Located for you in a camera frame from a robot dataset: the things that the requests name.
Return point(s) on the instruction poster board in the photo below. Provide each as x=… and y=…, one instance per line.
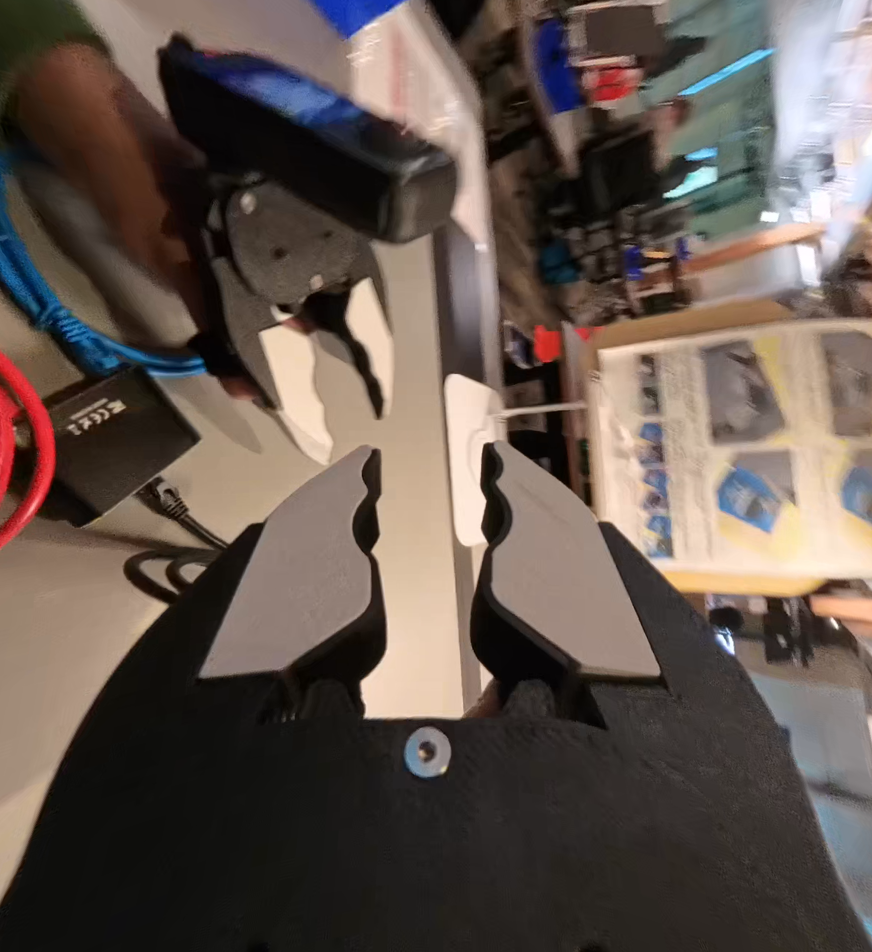
x=764, y=446

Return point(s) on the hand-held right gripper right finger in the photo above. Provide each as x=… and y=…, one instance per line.
x=563, y=595

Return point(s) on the black ethernet hub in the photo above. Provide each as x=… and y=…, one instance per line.
x=109, y=446

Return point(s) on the white stand base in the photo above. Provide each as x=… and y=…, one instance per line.
x=466, y=446

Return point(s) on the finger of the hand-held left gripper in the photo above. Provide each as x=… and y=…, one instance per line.
x=240, y=350
x=350, y=320

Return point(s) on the person's left hand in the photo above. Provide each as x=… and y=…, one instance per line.
x=124, y=164

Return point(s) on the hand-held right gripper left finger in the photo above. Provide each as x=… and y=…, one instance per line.
x=295, y=595

